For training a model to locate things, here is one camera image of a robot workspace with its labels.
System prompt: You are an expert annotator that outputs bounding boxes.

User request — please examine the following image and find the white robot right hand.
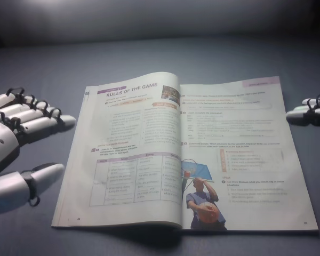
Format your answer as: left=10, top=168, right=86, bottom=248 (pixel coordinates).
left=285, top=89, right=320, bottom=171

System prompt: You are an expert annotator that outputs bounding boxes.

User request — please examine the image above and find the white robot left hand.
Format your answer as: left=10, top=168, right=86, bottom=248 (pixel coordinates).
left=0, top=86, right=77, bottom=208

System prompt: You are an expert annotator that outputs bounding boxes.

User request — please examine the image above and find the illustrated book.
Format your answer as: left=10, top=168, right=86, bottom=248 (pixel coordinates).
left=51, top=70, right=319, bottom=236

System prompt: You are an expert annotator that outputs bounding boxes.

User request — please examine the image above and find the grey table cloth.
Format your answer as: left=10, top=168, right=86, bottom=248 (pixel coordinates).
left=0, top=34, right=320, bottom=256

